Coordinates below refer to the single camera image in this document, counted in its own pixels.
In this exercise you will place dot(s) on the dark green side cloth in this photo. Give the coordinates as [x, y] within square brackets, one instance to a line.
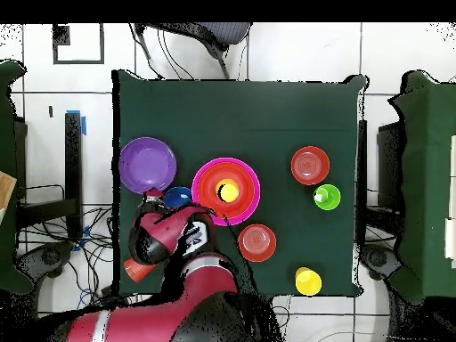
[7, 142]
[427, 178]

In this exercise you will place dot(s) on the small orange plastic bowl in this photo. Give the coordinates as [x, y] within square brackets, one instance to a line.
[257, 243]
[310, 166]

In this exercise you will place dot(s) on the green plastic cup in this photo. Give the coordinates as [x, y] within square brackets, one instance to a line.
[329, 199]

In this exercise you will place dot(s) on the grey office chair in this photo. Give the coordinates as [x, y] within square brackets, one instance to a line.
[221, 34]

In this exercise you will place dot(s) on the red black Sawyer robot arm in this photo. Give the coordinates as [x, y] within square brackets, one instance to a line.
[199, 285]

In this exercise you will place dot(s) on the large pink plastic bowl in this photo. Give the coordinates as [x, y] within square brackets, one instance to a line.
[249, 210]

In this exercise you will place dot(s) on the orange plastic cup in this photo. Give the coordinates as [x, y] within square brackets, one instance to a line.
[137, 272]

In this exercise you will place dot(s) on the brown cardboard box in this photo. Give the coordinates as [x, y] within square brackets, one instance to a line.
[6, 188]

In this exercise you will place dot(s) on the purple plastic bowl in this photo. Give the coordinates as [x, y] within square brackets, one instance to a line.
[148, 165]

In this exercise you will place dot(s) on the blue plastic bowl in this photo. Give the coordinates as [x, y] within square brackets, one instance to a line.
[178, 197]

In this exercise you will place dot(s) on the black metal post frame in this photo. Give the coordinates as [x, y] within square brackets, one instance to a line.
[73, 160]

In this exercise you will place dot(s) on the dark green table cloth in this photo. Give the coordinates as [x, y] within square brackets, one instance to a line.
[231, 114]

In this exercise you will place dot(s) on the yellow plastic cup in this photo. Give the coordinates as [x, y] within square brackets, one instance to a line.
[229, 192]
[308, 283]

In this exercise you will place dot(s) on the large orange plastic bowl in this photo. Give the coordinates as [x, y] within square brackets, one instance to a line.
[206, 181]

